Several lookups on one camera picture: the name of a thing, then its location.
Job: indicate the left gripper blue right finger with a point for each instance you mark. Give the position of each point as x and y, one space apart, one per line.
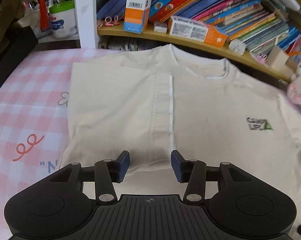
193 173

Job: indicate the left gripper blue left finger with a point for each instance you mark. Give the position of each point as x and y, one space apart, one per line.
107 172

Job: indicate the cream t-shirt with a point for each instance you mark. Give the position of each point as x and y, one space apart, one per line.
154 101

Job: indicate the pink checkered desk mat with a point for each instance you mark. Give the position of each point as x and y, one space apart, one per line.
33 120

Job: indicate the wooden lower shelf board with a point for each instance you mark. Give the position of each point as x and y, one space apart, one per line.
245 59

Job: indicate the white charger adapter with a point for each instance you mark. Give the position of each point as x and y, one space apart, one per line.
237 46

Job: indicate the cream pen holder box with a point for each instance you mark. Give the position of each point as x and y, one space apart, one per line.
277 58

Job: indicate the flat orange white usmile box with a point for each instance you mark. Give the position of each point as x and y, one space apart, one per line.
196 30

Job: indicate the red hanging tassel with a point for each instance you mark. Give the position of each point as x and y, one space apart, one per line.
43 16

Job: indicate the white green pen cup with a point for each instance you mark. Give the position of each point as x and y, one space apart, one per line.
63 20

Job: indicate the row of leaning books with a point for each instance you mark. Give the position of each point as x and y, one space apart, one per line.
260 24

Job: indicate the upright usmile box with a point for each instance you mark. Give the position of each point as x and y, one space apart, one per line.
136 15

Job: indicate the white shelf post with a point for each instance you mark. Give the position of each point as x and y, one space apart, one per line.
87 23

